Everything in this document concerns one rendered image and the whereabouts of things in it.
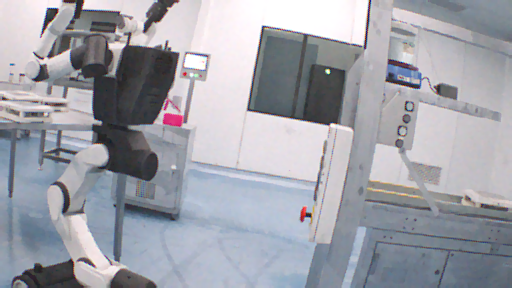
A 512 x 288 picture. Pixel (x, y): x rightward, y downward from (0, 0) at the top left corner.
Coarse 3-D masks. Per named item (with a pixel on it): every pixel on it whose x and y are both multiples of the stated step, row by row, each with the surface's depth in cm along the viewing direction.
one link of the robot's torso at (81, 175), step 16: (96, 144) 194; (80, 160) 197; (96, 160) 192; (64, 176) 205; (80, 176) 201; (96, 176) 206; (64, 192) 203; (80, 192) 206; (64, 208) 204; (80, 208) 214
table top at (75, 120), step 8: (56, 112) 283; (64, 112) 291; (72, 112) 297; (80, 112) 308; (0, 120) 204; (8, 120) 209; (56, 120) 245; (64, 120) 251; (72, 120) 258; (80, 120) 265; (88, 120) 272; (96, 120) 279; (0, 128) 201; (8, 128) 206; (16, 128) 210; (24, 128) 215; (32, 128) 220; (40, 128) 225; (48, 128) 229; (56, 128) 234; (64, 128) 240; (72, 128) 245; (80, 128) 250; (88, 128) 255; (136, 128) 289
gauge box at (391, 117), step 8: (392, 96) 187; (400, 96) 187; (384, 104) 188; (392, 104) 187; (400, 104) 187; (416, 104) 186; (384, 112) 188; (392, 112) 188; (400, 112) 187; (416, 112) 186; (384, 120) 188; (392, 120) 188; (400, 120) 187; (384, 128) 188; (392, 128) 188; (408, 128) 187; (384, 136) 189; (392, 136) 188; (408, 136) 187; (384, 144) 189; (392, 144) 188; (408, 144) 188
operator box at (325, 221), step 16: (336, 128) 116; (336, 144) 116; (352, 144) 121; (336, 160) 116; (336, 176) 116; (320, 192) 117; (336, 192) 116; (320, 208) 117; (336, 208) 117; (320, 224) 117; (336, 224) 118; (320, 240) 118
